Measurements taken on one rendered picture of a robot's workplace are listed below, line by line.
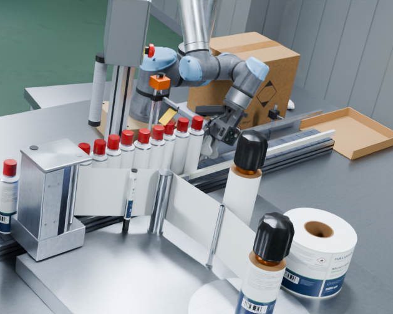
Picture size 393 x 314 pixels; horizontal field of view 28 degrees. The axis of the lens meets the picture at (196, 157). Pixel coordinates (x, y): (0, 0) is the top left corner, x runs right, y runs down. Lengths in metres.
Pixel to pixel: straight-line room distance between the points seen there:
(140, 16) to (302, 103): 1.36
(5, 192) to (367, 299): 0.97
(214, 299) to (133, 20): 0.73
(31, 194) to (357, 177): 1.28
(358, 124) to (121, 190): 1.36
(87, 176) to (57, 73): 3.18
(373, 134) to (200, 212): 1.26
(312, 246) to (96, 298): 0.54
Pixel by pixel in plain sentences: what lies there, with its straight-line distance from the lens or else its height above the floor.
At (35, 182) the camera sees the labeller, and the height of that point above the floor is 1.09.
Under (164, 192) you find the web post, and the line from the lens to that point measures 2.07.
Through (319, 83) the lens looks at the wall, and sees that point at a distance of 4.93.
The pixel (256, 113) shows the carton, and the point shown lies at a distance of 2.87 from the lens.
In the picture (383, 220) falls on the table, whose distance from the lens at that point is 2.58.
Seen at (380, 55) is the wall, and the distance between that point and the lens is 4.54.
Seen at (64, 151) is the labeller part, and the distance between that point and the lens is 1.93.
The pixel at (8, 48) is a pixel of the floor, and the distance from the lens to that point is 5.51.
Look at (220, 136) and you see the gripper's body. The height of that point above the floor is 1.03.
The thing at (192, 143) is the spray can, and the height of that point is 1.01.
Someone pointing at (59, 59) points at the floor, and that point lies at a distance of 5.42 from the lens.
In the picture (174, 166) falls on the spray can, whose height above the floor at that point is 0.94.
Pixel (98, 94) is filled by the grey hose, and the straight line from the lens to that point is 2.17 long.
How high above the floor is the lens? 2.09
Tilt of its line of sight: 28 degrees down
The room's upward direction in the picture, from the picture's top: 11 degrees clockwise
